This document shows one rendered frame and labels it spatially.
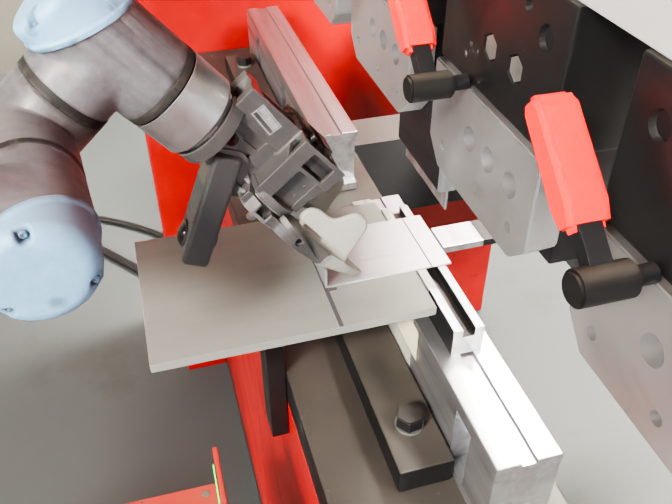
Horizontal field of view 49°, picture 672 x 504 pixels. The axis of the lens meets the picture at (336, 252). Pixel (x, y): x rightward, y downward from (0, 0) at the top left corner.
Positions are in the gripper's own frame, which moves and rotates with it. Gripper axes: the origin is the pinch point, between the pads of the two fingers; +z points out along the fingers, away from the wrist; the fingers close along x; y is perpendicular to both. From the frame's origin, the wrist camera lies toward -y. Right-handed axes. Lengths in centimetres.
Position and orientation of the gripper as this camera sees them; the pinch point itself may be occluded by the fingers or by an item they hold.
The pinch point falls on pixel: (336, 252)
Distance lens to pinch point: 73.6
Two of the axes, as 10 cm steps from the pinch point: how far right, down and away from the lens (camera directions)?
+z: 6.2, 4.8, 6.1
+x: -2.8, -6.0, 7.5
